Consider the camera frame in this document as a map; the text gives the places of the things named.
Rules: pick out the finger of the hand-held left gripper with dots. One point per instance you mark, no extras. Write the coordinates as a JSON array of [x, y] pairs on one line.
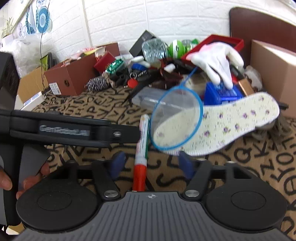
[[124, 134]]

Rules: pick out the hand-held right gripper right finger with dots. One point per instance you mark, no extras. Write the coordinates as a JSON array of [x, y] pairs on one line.
[[186, 165]]

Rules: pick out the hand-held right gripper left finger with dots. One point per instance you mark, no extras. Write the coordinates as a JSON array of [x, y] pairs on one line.
[[116, 163]]

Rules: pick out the red and white marker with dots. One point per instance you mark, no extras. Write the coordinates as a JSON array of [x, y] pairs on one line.
[[142, 148]]

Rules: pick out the brown shoebox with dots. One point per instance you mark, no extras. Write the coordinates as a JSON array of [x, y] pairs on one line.
[[74, 76]]

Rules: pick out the person's left hand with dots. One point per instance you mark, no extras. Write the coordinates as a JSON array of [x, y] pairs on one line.
[[29, 184]]

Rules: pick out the open cardboard box left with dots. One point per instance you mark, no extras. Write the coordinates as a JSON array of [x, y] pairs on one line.
[[30, 85]]

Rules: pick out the clear plastic case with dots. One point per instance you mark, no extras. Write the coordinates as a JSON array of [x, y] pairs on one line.
[[148, 97]]

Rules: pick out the blue rimmed small net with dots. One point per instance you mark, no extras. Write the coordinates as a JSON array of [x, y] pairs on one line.
[[175, 115]]

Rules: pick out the red key fob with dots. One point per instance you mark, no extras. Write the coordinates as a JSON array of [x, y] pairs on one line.
[[132, 83]]

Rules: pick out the steel wool scourer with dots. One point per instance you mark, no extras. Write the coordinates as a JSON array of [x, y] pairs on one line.
[[97, 84]]

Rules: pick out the beige scrunchie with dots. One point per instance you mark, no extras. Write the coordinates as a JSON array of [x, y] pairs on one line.
[[108, 78]]

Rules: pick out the floral insole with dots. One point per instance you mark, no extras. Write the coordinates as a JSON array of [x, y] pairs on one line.
[[231, 122]]

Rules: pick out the letter print cloth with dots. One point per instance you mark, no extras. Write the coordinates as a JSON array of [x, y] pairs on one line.
[[254, 160]]

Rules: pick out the green foil packet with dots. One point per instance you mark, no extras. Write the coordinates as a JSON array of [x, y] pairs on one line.
[[115, 66]]

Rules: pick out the green plastic item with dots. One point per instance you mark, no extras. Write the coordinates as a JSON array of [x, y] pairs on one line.
[[46, 60]]

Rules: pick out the dark red foil bag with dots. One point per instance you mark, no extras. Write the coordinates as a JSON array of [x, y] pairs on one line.
[[171, 77]]

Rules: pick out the blue plastic box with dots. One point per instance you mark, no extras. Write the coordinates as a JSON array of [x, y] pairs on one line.
[[215, 96]]

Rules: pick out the dark red gift box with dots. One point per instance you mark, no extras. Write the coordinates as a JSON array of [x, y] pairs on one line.
[[104, 62]]

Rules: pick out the white plastic bag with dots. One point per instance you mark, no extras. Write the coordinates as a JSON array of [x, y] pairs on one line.
[[23, 53]]

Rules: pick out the white tube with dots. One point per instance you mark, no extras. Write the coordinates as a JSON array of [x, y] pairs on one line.
[[141, 59]]

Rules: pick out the clear crumpled plastic bottle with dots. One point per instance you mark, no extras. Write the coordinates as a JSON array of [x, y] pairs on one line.
[[155, 51]]

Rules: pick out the black box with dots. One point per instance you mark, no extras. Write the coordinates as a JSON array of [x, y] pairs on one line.
[[143, 44]]

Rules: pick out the gold box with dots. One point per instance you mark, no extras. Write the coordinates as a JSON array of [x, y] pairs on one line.
[[246, 87]]

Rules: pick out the green round toy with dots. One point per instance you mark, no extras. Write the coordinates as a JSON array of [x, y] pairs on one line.
[[177, 48]]

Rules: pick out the potted plant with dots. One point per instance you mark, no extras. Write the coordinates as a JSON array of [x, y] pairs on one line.
[[6, 27]]

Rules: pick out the white and pink glove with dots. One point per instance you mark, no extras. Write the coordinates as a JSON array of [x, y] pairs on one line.
[[215, 62]]

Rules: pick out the brown cardboard box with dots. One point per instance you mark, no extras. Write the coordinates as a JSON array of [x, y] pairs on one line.
[[272, 74]]

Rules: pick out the red tray box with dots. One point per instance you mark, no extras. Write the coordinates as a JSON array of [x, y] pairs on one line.
[[229, 41]]

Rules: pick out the dark brown board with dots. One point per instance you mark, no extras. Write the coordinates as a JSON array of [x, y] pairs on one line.
[[261, 25]]

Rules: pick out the blue fan wall decoration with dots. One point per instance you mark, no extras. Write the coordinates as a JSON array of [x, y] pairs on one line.
[[42, 17]]

